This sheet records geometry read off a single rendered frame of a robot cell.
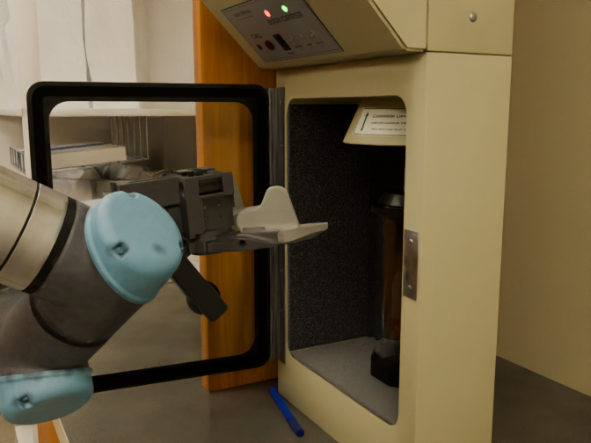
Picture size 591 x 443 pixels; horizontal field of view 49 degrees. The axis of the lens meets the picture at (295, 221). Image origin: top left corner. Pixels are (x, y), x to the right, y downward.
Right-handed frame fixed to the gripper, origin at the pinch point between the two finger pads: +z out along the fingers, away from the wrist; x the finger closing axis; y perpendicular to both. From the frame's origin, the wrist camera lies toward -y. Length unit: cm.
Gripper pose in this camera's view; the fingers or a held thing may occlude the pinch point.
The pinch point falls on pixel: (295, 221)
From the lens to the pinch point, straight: 74.5
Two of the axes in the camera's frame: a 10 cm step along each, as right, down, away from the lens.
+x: -4.8, -1.5, 8.6
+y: -0.8, -9.8, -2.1
